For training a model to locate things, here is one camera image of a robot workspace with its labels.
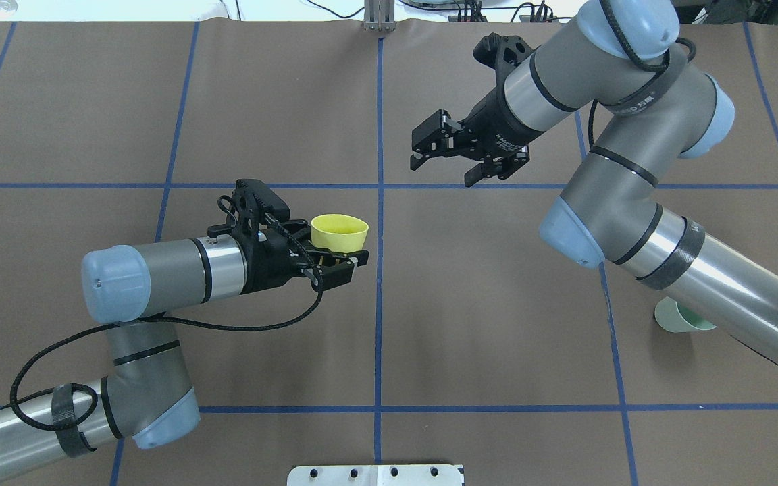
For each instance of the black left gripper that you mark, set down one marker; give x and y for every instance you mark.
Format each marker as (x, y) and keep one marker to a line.
(269, 264)

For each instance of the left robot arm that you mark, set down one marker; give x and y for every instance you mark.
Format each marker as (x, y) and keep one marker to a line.
(129, 292)

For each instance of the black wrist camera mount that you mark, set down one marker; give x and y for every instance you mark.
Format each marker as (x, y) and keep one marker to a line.
(251, 205)
(503, 54)

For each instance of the yellow plastic cup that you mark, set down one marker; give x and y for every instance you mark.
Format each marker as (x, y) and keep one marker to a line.
(338, 233)

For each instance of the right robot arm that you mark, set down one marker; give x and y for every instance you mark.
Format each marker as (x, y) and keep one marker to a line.
(628, 58)

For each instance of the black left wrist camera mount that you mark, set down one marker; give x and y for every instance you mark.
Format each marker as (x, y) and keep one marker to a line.
(251, 205)

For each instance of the green plastic cup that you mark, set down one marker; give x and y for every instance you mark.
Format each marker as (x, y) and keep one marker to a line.
(675, 318)

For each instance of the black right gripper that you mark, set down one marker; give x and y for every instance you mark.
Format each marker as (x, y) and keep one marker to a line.
(494, 121)

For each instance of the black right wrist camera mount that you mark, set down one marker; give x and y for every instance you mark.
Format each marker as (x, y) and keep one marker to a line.
(503, 54)

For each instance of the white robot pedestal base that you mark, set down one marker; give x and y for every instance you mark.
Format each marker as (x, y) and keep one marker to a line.
(377, 474)

